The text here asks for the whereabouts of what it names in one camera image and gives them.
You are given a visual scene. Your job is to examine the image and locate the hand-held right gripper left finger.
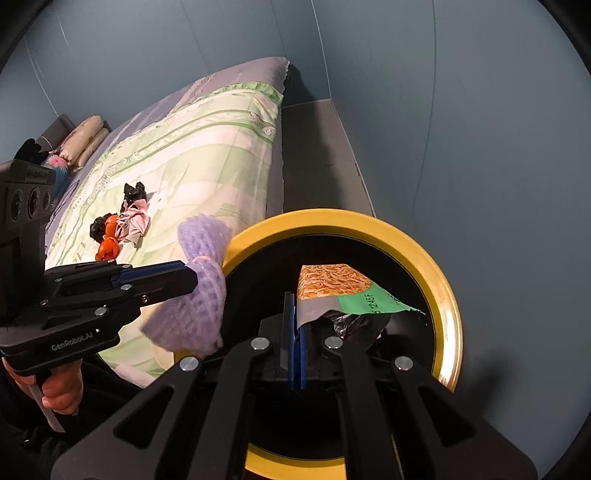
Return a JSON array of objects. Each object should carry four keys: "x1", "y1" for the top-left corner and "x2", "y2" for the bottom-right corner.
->
[{"x1": 55, "y1": 292, "x2": 298, "y2": 480}]

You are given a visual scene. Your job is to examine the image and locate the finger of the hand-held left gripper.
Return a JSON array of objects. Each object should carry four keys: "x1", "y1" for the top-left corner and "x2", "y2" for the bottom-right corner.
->
[
  {"x1": 45, "y1": 260, "x2": 189, "y2": 297},
  {"x1": 43, "y1": 267, "x2": 200, "y2": 320}
]

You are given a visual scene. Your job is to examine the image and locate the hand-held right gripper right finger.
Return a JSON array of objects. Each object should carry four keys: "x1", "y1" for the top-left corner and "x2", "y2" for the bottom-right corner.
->
[{"x1": 298, "y1": 318, "x2": 539, "y2": 480}]

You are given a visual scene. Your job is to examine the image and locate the purple foam fruit net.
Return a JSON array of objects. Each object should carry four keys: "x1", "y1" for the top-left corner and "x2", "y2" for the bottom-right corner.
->
[{"x1": 142, "y1": 218, "x2": 233, "y2": 359}]

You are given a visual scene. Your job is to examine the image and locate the pink tissue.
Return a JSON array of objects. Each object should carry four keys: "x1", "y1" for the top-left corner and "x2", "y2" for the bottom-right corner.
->
[{"x1": 115, "y1": 198, "x2": 152, "y2": 250}]

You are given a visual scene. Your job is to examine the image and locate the black plastic bag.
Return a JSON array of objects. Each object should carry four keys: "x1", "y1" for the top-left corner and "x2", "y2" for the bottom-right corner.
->
[
  {"x1": 314, "y1": 310, "x2": 389, "y2": 357},
  {"x1": 122, "y1": 182, "x2": 149, "y2": 204},
  {"x1": 89, "y1": 213, "x2": 116, "y2": 243}
]

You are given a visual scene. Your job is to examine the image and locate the noodle snack packet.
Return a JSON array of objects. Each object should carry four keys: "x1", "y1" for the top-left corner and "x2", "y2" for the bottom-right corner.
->
[{"x1": 295, "y1": 263, "x2": 426, "y2": 334}]

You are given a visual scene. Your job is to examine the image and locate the yellow round trash bin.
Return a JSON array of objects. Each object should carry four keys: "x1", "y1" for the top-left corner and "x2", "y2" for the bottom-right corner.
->
[{"x1": 222, "y1": 209, "x2": 463, "y2": 480}]

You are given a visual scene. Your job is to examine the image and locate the person's left hand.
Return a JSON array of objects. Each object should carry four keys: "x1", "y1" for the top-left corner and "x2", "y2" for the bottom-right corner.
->
[{"x1": 2, "y1": 357, "x2": 85, "y2": 416}]

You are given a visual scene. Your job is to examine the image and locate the blue floral folded quilt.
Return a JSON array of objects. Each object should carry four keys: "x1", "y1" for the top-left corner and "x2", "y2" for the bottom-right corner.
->
[{"x1": 41, "y1": 152, "x2": 70, "y2": 186}]

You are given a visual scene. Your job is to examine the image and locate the black clothing pile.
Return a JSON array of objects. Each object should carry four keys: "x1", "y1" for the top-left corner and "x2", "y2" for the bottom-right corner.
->
[{"x1": 14, "y1": 138, "x2": 49, "y2": 163}]

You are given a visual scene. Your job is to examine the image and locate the beige pillows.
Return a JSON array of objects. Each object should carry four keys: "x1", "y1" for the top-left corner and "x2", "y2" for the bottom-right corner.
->
[{"x1": 58, "y1": 115, "x2": 110, "y2": 168}]

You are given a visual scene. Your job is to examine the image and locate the green patterned blanket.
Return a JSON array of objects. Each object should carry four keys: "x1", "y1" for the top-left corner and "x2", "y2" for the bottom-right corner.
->
[{"x1": 46, "y1": 82, "x2": 285, "y2": 389}]

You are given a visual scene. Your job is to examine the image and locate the bed with striped sheet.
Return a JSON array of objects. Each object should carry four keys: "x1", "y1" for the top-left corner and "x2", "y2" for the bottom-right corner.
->
[{"x1": 28, "y1": 56, "x2": 306, "y2": 389}]

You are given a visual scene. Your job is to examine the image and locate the person's black clothing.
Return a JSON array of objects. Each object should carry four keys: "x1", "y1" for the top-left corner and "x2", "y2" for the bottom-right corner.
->
[{"x1": 0, "y1": 360, "x2": 154, "y2": 480}]

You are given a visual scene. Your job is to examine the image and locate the white cord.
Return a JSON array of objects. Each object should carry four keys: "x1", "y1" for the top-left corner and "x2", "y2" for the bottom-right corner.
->
[{"x1": 25, "y1": 382, "x2": 66, "y2": 433}]

